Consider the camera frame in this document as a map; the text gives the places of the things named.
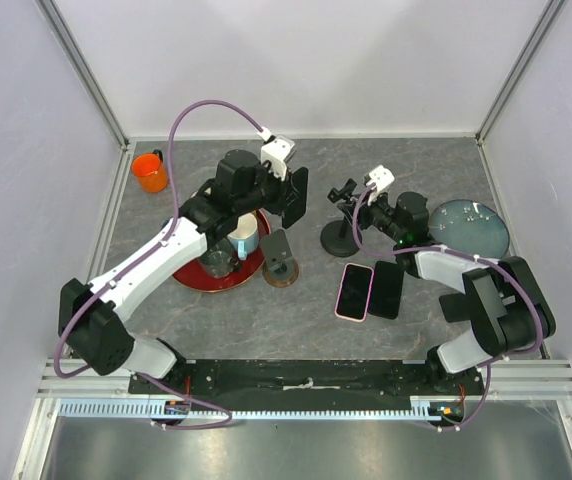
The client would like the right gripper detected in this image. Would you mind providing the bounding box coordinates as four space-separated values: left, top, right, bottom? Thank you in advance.
339 186 405 243

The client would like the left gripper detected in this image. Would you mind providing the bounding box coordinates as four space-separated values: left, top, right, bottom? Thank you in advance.
235 160 300 217

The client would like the black clamp phone stand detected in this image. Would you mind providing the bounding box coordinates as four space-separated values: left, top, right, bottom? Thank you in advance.
320 178 359 258

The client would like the pink case phone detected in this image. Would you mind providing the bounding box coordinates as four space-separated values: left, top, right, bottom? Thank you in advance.
334 263 374 323

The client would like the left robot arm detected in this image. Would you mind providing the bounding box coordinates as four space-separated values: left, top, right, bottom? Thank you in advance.
57 150 309 393

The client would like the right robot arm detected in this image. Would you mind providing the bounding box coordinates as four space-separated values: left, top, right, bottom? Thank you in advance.
345 191 557 394

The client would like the grey stand wooden base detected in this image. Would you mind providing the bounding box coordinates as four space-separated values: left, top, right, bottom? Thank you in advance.
260 229 299 288

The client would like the light blue mug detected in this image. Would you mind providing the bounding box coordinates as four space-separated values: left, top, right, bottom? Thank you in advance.
227 213 260 261

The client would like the blue ceramic plate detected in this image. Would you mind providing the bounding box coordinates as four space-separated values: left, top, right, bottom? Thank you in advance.
428 199 510 259

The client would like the round red tray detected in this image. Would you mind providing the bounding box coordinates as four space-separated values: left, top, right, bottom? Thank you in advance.
173 210 271 293

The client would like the orange enamel mug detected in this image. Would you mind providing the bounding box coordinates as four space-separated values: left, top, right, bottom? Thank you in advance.
131 149 168 194

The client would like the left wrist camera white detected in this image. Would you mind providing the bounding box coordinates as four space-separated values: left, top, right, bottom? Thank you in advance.
258 127 295 181

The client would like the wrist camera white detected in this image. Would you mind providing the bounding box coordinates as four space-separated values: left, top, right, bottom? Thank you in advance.
258 127 295 181
364 165 395 193

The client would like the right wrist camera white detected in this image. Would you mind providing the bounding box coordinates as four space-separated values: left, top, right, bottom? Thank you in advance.
364 165 395 193

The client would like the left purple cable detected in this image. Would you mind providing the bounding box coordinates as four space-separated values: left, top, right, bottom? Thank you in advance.
53 99 267 430

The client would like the grey mug black handle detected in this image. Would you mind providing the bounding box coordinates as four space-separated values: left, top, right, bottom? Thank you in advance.
198 239 242 279

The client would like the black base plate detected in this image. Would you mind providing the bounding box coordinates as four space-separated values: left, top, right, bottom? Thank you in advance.
128 358 495 412

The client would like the slotted cable duct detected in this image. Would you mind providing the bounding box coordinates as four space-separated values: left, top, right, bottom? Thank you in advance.
58 397 440 421

